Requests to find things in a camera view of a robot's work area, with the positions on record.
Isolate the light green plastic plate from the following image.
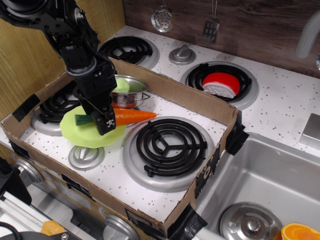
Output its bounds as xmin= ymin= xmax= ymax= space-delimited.
xmin=59 ymin=106 xmax=127 ymax=148

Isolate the back right black burner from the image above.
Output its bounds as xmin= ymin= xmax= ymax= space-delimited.
xmin=180 ymin=61 xmax=259 ymax=111

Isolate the silver faucet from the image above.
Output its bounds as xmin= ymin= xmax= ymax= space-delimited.
xmin=295 ymin=10 xmax=320 ymax=59

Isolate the silver oven knob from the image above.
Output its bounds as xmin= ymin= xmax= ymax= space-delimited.
xmin=102 ymin=214 xmax=140 ymax=240
xmin=15 ymin=158 xmax=45 ymax=187

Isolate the black cable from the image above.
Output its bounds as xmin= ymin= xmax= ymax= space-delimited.
xmin=0 ymin=221 xmax=22 ymax=240

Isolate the orange toy carrot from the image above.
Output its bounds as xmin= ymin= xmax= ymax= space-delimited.
xmin=75 ymin=108 xmax=157 ymax=126

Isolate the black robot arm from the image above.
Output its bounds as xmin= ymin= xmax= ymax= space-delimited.
xmin=0 ymin=0 xmax=117 ymax=136

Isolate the green toy vegetable in pot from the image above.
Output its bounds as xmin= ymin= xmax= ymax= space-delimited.
xmin=113 ymin=77 xmax=130 ymax=93

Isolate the back left black burner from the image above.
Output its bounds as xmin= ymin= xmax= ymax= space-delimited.
xmin=99 ymin=36 xmax=160 ymax=70

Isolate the front left black burner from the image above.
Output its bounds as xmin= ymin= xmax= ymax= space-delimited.
xmin=31 ymin=81 xmax=80 ymax=137

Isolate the silver oven knob right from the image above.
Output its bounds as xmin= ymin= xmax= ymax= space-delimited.
xmin=102 ymin=214 xmax=140 ymax=240

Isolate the red white toy cheese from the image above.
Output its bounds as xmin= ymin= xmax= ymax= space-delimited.
xmin=202 ymin=72 xmax=241 ymax=99

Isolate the hanging silver spatula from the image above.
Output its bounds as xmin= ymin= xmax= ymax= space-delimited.
xmin=201 ymin=0 xmax=220 ymax=44

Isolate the black burner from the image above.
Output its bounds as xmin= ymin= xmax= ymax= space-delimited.
xmin=99 ymin=36 xmax=160 ymax=70
xmin=123 ymin=116 xmax=216 ymax=193
xmin=180 ymin=61 xmax=259 ymax=111
xmin=31 ymin=81 xmax=80 ymax=137

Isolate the hanging silver strainer ladle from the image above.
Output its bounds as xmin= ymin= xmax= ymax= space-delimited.
xmin=151 ymin=0 xmax=175 ymax=33

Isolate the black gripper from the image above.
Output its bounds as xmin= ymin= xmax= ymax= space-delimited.
xmin=72 ymin=56 xmax=117 ymax=136

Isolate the small steel pot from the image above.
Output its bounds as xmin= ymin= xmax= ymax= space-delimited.
xmin=111 ymin=74 xmax=151 ymax=109

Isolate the brown cardboard fence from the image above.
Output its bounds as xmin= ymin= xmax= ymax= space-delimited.
xmin=1 ymin=60 xmax=240 ymax=238

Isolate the orange slice toy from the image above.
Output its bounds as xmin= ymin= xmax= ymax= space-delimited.
xmin=274 ymin=223 xmax=320 ymax=240

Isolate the silver oven knob left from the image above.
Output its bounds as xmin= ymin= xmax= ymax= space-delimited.
xmin=15 ymin=158 xmax=45 ymax=187

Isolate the silver pot lid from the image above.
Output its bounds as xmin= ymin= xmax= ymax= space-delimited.
xmin=217 ymin=202 xmax=284 ymax=240

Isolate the back silver stove knob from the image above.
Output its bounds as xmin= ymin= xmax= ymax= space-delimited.
xmin=168 ymin=44 xmax=196 ymax=65

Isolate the front right black burner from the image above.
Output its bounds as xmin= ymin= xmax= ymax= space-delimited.
xmin=123 ymin=116 xmax=216 ymax=193

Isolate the steel sink basin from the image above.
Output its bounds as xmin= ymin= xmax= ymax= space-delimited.
xmin=195 ymin=133 xmax=320 ymax=240

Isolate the front silver stove knob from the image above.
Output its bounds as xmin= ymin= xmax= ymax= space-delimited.
xmin=68 ymin=146 xmax=105 ymax=171

